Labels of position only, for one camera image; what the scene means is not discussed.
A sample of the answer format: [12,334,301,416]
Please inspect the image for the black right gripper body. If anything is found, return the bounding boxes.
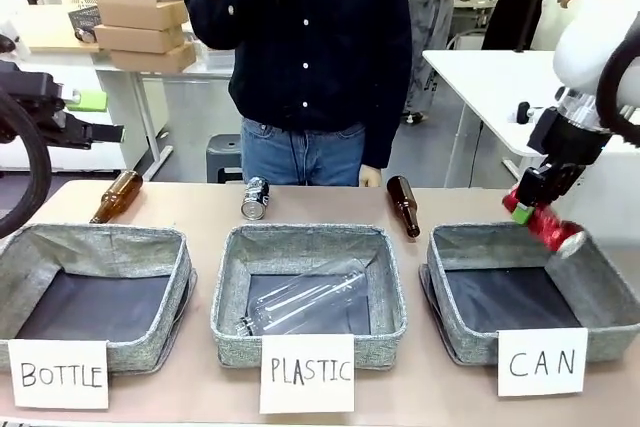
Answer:
[541,118,614,184]

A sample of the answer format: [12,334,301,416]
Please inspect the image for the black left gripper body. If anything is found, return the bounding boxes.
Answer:
[0,59,67,146]

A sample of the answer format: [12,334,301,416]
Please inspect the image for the red drink can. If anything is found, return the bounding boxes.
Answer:
[501,185,589,260]

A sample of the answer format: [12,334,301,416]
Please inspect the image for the person's left forearm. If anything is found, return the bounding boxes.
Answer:
[360,71,413,171]

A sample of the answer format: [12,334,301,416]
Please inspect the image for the grey fabric basket can label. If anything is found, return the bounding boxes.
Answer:
[418,224,640,367]

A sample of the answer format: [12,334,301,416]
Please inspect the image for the grey fabric basket bottle label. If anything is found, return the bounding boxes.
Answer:
[0,222,199,374]

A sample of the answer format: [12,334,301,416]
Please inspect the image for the white paper sign CAN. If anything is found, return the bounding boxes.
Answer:
[496,327,589,399]

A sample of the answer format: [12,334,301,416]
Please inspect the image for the black drink can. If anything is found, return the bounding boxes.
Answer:
[240,175,273,221]

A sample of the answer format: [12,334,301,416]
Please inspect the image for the grey fabric basket plastic label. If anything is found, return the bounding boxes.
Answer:
[209,224,409,368]

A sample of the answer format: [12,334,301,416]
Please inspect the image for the person's left hand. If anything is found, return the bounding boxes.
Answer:
[359,165,385,190]

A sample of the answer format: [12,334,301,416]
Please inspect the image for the white desk with legs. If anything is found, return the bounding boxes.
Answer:
[19,21,236,182]

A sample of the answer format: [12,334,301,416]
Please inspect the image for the brown glass bottle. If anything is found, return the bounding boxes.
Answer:
[386,174,423,240]
[88,170,145,226]

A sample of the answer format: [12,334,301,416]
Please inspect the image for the flat closed cardboard box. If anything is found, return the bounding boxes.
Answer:
[109,41,198,74]
[93,23,187,55]

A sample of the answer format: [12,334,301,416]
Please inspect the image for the black patterned small box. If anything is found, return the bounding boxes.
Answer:
[66,5,102,34]

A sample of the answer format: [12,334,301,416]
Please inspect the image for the open cardboard box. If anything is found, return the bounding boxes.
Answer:
[94,0,190,32]

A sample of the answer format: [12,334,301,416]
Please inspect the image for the white side table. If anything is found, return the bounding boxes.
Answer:
[421,48,640,184]

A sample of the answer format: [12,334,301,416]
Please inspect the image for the grey plastic stool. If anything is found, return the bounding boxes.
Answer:
[205,133,244,185]

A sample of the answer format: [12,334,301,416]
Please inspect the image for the bystander in beige top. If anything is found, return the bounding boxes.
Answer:
[402,0,482,126]

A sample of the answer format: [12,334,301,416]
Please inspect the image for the person's blue jeans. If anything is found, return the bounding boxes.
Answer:
[240,116,368,188]

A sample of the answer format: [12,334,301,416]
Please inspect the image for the person in dark shirt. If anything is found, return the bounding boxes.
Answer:
[183,0,413,170]

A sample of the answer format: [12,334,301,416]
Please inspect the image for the white paper sign BOTTLE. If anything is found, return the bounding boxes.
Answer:
[7,338,111,411]

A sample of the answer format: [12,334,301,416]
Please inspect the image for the clear plastic bottle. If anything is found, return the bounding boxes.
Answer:
[235,257,369,339]

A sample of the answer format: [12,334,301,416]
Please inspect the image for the white paper sign PLASTIC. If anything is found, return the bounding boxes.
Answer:
[258,333,357,416]

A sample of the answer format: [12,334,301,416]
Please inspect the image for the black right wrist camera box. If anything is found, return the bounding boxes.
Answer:
[527,106,560,155]

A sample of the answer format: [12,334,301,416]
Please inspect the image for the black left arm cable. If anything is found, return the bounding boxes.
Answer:
[0,84,54,241]

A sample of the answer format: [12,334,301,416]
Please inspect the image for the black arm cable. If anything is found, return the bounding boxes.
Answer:
[0,84,54,241]
[594,39,640,151]

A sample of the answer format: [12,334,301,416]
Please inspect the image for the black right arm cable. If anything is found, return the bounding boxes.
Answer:
[594,39,640,151]

